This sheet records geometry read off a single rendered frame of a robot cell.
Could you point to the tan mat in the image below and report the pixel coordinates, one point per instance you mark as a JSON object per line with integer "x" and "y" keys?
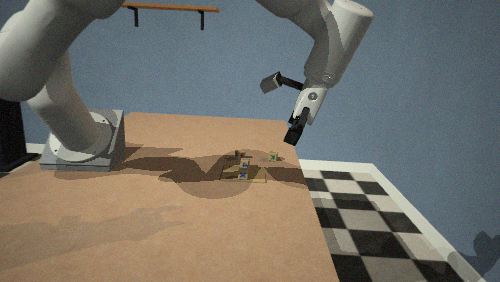
{"x": 256, "y": 174}

